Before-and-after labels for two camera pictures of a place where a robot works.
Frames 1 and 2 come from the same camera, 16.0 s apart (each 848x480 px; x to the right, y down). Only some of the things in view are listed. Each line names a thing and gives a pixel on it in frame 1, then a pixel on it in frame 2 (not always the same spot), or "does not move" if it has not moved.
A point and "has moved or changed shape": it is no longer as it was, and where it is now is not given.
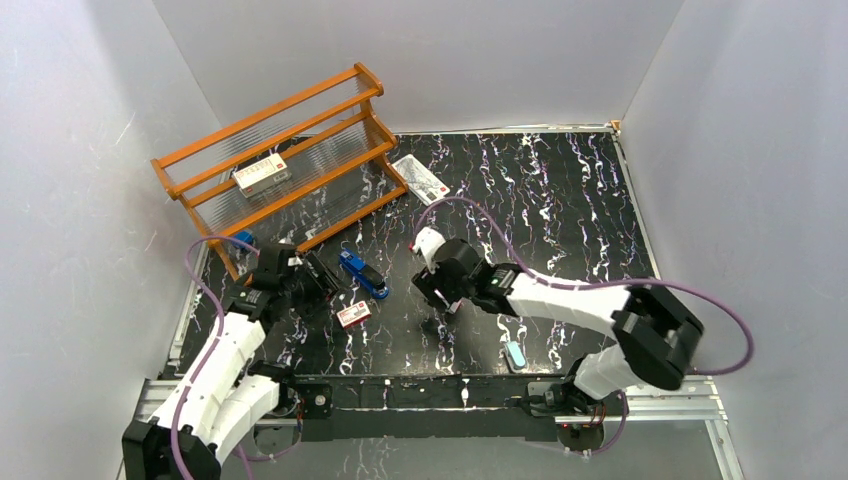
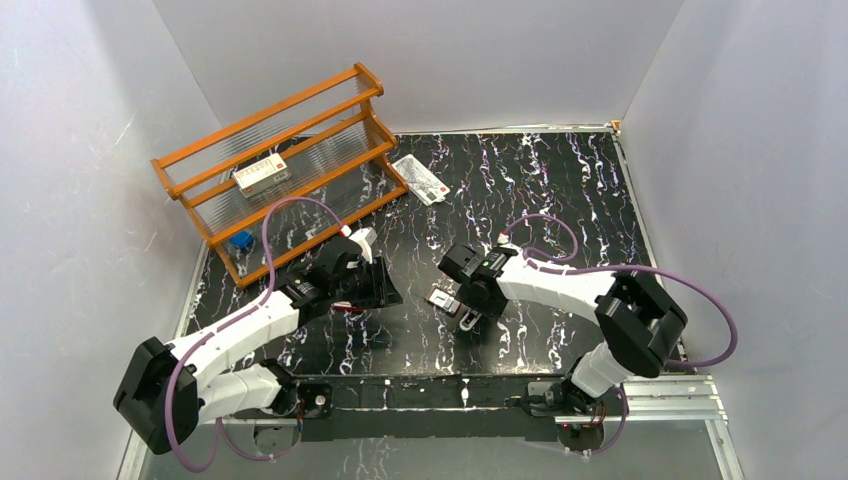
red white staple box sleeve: [354, 314] has moved or changed shape
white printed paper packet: [425, 185] does not move
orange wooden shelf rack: [288, 174] does not move
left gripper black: [318, 281] → [380, 283]
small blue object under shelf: [245, 236] does not move
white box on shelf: [260, 174] does not move
